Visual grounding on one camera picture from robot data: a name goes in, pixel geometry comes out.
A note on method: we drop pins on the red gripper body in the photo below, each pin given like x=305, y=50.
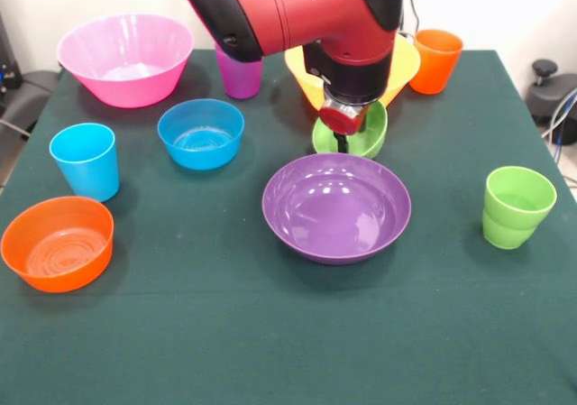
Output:
x=341, y=118

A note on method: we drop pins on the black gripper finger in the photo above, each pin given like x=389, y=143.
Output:
x=343, y=143

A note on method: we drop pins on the green plastic bowl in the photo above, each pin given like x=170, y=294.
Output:
x=374, y=139

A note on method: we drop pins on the purple plastic bowl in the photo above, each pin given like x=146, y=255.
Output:
x=338, y=211

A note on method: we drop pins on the yellow plastic bowl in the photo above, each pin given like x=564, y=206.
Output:
x=405, y=62

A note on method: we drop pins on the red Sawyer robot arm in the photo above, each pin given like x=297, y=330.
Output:
x=315, y=12

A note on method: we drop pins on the orange plastic cup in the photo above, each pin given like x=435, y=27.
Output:
x=435, y=71

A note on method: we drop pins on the purple plastic cup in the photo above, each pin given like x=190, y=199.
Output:
x=239, y=80

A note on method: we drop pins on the blue plastic bowl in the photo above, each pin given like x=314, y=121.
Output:
x=200, y=152

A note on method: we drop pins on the green plastic cup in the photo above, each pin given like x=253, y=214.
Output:
x=514, y=229

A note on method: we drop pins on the pink plastic bowl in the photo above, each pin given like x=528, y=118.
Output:
x=126, y=85

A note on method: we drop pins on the dark green tablecloth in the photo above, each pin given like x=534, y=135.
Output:
x=225, y=333

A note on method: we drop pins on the blue plastic cup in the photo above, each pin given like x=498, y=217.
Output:
x=90, y=175

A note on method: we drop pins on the orange plastic bowl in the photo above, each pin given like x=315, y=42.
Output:
x=58, y=269

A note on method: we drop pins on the grey chair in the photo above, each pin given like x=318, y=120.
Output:
x=27, y=94

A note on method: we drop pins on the dark equipment box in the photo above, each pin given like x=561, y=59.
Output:
x=6, y=76

